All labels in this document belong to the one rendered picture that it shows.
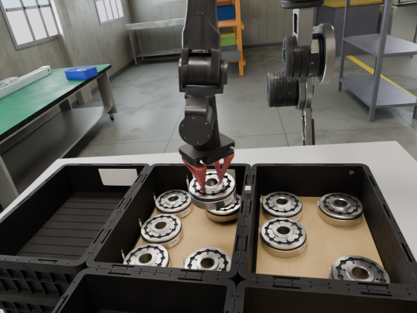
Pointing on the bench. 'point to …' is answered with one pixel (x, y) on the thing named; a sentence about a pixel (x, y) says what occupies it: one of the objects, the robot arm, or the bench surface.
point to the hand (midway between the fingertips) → (211, 180)
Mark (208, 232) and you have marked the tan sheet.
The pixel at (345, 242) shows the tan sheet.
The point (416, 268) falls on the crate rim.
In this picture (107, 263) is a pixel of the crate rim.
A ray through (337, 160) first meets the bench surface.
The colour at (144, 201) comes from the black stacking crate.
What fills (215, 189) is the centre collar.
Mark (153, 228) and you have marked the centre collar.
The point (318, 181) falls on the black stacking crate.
